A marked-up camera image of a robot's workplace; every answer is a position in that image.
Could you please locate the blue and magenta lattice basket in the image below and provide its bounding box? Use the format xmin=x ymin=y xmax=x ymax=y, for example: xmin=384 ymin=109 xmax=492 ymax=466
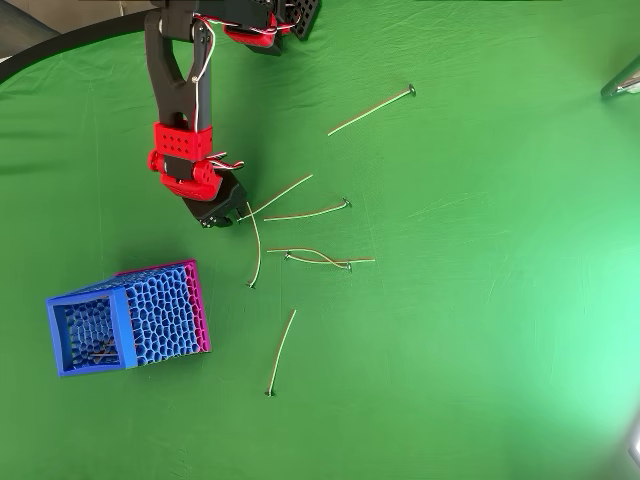
xmin=45 ymin=258 xmax=213 ymax=379

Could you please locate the shiny metal object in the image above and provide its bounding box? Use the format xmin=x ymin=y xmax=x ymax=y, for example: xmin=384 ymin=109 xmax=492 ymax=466
xmin=599 ymin=63 xmax=640 ymax=100

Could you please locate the curved vertical thin stick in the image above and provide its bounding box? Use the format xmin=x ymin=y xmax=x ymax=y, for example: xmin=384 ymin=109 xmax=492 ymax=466
xmin=245 ymin=201 xmax=263 ymax=290

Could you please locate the red and white servo cable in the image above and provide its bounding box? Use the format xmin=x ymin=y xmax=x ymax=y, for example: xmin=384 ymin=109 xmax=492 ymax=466
xmin=205 ymin=151 xmax=246 ymax=175

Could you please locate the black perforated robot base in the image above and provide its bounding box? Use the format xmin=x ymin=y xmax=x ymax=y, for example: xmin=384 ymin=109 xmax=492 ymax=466
xmin=289 ymin=0 xmax=322 ymax=41

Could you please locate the dark grey chair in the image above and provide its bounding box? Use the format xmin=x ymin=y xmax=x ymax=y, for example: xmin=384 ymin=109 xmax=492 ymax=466
xmin=0 ymin=0 xmax=59 ymax=49

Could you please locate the green cloth backdrop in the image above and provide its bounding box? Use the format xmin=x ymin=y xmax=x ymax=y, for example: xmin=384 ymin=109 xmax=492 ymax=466
xmin=0 ymin=0 xmax=640 ymax=480

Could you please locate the black backdrop rim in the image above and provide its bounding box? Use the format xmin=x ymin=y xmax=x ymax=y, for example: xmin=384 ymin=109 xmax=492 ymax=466
xmin=0 ymin=12 xmax=151 ymax=85

